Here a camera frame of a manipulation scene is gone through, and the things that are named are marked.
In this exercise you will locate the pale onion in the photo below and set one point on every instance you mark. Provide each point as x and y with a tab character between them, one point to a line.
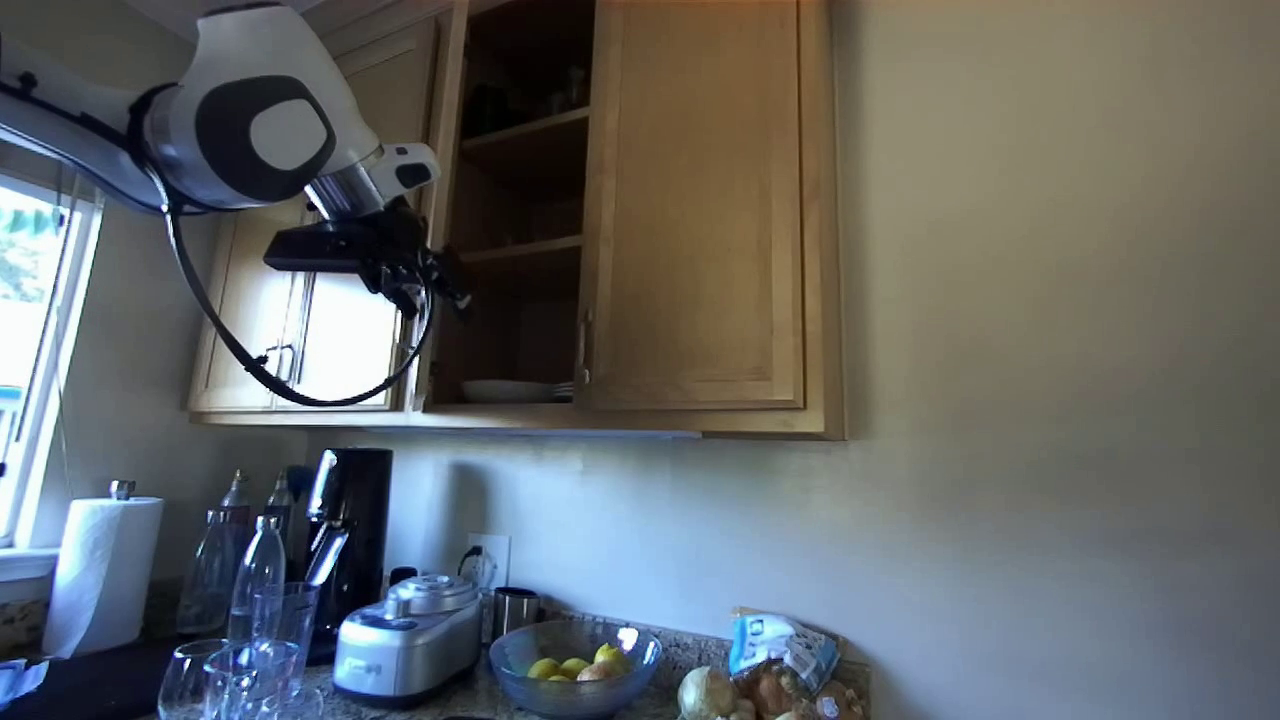
705	694

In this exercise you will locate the brown onion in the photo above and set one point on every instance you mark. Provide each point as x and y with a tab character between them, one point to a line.
771	697

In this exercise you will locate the blue and white snack bag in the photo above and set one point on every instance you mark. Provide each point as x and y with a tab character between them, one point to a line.
784	644

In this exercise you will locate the clear bottle with red label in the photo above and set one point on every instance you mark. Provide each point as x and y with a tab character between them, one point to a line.
204	563

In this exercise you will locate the clear drinking glass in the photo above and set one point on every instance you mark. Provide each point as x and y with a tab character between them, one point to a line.
266	685
186	685

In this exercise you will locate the white window frame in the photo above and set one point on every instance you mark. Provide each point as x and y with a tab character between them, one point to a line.
55	400

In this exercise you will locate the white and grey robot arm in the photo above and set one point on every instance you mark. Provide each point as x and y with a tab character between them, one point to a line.
255	123

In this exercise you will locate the yellow lemon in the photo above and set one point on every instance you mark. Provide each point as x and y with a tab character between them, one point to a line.
542	671
608	659
573	666

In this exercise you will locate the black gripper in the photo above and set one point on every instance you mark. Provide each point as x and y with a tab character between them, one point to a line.
394	246

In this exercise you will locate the clear glass fruit bowl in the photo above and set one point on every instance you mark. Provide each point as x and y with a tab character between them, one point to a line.
512	685

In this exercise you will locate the dark metal cup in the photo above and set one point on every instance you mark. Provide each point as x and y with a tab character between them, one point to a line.
512	618

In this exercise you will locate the white paper towel roll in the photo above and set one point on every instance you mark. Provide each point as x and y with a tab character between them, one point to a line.
107	573

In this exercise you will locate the black power plug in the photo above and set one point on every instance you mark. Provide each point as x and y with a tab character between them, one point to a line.
472	563

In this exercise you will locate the wooden wall cabinet door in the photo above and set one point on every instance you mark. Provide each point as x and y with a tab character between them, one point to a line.
705	200
235	334
445	135

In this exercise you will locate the white wall outlet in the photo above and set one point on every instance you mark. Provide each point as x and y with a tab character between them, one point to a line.
498	554

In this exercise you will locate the wooden wall cabinet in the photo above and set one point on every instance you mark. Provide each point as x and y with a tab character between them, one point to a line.
535	185

